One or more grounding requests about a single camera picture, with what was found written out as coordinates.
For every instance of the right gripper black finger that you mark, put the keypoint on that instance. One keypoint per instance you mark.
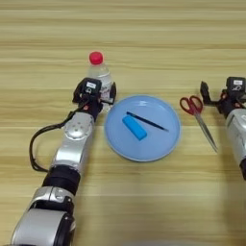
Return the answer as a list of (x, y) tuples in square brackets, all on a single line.
[(205, 93)]

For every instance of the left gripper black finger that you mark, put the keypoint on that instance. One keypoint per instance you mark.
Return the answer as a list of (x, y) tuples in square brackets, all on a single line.
[(78, 94), (112, 91)]

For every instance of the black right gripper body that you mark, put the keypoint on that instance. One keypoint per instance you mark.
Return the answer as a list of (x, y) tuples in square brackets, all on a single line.
[(229, 101)]

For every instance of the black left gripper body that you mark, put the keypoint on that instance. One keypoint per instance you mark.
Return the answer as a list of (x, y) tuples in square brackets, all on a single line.
[(94, 105)]

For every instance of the clear red-capped water bottle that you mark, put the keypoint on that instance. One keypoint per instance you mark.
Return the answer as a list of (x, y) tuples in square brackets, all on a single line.
[(100, 75)]

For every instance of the blue rectangular eraser block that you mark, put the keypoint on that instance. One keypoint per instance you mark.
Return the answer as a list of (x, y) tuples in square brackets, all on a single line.
[(134, 127)]

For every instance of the thin black pen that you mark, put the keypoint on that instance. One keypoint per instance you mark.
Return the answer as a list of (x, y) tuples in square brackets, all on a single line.
[(147, 121)]

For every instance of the light blue round plate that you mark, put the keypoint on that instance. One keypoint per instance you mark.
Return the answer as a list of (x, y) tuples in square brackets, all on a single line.
[(153, 144)]

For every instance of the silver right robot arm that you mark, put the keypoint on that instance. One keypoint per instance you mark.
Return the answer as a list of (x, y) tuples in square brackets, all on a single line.
[(237, 134)]

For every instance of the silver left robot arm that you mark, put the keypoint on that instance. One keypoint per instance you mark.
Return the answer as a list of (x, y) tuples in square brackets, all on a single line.
[(75, 141)]

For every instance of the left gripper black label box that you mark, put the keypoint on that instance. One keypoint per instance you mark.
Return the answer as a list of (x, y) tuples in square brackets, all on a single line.
[(93, 86)]

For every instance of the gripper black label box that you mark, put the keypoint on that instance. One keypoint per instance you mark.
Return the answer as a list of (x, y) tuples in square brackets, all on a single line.
[(236, 84), (93, 86)]

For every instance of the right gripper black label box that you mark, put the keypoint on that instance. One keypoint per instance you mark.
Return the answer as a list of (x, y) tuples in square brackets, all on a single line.
[(236, 84)]

